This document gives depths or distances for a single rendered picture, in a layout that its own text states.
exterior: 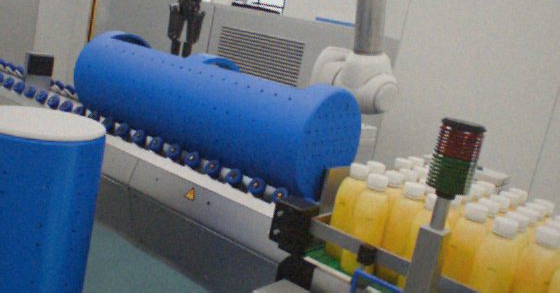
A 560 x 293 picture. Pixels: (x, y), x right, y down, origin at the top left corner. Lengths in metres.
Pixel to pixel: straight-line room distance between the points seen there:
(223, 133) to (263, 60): 2.08
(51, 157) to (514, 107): 3.35
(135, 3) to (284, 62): 1.40
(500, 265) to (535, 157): 3.08
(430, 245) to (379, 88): 1.08
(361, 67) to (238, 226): 0.77
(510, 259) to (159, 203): 0.92
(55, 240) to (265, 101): 0.55
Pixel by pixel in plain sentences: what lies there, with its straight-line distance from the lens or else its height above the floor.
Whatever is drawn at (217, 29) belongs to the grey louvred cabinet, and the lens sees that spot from 3.70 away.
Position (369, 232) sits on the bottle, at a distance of 1.11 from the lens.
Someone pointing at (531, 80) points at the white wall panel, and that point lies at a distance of 4.09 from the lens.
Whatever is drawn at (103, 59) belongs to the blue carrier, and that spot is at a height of 1.15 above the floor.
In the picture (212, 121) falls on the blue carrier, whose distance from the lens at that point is 1.40.
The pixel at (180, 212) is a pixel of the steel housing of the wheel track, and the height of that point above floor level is 0.83.
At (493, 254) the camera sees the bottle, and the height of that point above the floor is 1.04.
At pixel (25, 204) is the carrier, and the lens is 1.27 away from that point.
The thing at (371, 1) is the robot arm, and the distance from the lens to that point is 1.89.
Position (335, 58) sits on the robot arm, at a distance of 2.06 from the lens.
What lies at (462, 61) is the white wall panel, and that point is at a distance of 4.21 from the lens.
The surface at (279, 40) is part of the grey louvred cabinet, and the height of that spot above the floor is 1.30.
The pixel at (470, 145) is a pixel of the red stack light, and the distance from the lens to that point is 0.81.
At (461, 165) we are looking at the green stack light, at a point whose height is 1.20.
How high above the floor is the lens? 1.32
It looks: 10 degrees down
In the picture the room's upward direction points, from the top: 12 degrees clockwise
